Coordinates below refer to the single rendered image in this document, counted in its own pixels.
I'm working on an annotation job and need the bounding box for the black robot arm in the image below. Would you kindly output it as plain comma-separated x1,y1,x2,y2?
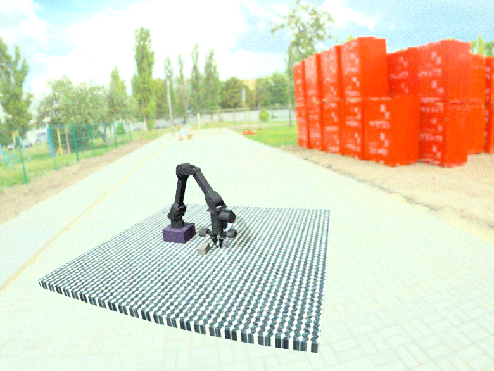
167,163,236,230

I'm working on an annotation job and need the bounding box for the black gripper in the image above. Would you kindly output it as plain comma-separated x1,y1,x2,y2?
199,221,237,248

